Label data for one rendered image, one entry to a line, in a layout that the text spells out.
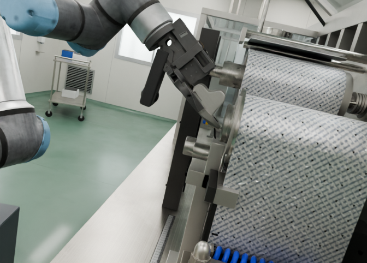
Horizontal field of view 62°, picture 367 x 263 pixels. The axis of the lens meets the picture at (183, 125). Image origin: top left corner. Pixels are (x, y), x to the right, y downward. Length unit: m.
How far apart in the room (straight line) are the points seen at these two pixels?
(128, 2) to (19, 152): 0.43
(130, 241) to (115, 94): 5.83
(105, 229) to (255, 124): 0.48
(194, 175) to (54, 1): 0.40
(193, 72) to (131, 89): 5.84
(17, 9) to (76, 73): 6.30
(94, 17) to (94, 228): 0.50
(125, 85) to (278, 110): 5.95
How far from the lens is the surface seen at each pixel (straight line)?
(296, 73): 0.78
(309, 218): 0.59
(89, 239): 0.79
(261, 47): 0.91
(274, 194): 0.57
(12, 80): 0.85
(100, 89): 6.64
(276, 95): 0.76
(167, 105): 6.24
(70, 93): 5.49
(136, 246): 0.78
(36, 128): 0.84
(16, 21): 0.54
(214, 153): 0.61
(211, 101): 0.57
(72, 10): 0.58
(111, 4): 0.61
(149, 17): 0.58
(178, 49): 0.59
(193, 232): 0.69
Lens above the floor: 1.36
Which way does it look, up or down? 13 degrees down
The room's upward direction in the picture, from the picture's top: 13 degrees clockwise
